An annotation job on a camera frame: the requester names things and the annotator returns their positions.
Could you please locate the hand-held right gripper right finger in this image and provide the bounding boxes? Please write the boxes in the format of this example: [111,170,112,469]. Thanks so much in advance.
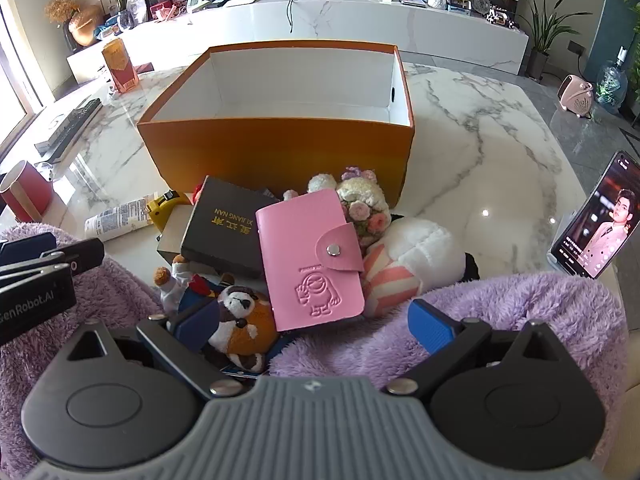
[382,299,571,395]

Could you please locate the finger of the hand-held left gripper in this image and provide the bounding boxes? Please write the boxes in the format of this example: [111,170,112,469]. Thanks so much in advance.
[0,239,106,288]
[0,232,58,263]

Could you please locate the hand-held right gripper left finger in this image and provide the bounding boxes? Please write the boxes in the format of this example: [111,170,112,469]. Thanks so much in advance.
[67,310,243,401]

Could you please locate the raccoon plush toy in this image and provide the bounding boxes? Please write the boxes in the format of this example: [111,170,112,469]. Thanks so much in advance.
[152,255,281,376]

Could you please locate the white rabbit plush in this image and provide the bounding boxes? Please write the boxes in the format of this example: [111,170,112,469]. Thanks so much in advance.
[360,217,468,318]

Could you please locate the small brown cardboard box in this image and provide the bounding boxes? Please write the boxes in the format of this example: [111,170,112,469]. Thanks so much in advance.
[156,205,201,266]

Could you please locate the dark brown gift box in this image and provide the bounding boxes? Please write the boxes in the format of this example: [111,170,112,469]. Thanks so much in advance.
[180,176,281,281]

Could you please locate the pink card holder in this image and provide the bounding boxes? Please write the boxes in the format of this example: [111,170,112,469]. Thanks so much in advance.
[255,191,365,333]

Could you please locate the crochet flower bouquet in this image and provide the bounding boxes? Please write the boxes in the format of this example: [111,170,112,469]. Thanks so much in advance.
[306,166,392,248]

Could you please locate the orange cardboard box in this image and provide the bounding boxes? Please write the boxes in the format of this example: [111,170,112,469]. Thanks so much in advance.
[136,42,416,209]

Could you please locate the white cream tube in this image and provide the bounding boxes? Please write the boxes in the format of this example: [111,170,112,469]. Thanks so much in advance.
[84,199,153,241]

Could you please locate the red paper cup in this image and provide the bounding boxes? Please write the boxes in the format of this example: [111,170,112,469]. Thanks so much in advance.
[0,160,55,223]

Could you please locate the purple fluffy blanket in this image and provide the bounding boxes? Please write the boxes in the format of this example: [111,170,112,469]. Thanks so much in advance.
[0,225,631,466]

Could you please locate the yellow tape measure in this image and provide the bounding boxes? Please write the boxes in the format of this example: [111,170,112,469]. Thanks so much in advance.
[147,190,193,231]

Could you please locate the white flat device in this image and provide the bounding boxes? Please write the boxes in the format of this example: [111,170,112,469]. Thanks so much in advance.
[34,110,81,153]

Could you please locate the black remote control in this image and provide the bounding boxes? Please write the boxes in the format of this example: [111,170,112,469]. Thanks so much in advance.
[50,97,103,161]

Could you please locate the orange bottle gift box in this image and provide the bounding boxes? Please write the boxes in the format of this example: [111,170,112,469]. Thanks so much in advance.
[101,38,139,93]

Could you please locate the smartphone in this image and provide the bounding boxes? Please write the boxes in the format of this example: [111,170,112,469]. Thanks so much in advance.
[552,150,640,280]

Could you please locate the copper vase with dried flowers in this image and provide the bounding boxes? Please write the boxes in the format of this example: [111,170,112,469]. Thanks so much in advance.
[44,0,103,48]

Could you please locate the pink space heater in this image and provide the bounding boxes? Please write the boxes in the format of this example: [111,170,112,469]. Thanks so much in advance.
[557,74,595,118]

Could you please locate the blue water jug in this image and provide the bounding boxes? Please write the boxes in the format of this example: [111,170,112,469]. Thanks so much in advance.
[594,47,630,107]

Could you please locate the white marble tv cabinet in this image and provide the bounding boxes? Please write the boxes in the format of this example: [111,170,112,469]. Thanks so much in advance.
[67,0,530,86]

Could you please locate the black white toy car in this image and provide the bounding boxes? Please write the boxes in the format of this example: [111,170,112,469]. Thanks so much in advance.
[487,6,521,28]

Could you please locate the potted green plant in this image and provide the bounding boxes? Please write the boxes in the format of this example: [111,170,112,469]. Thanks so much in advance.
[512,0,581,81]

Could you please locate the black cable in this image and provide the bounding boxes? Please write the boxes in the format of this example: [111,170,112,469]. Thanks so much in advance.
[285,0,323,33]

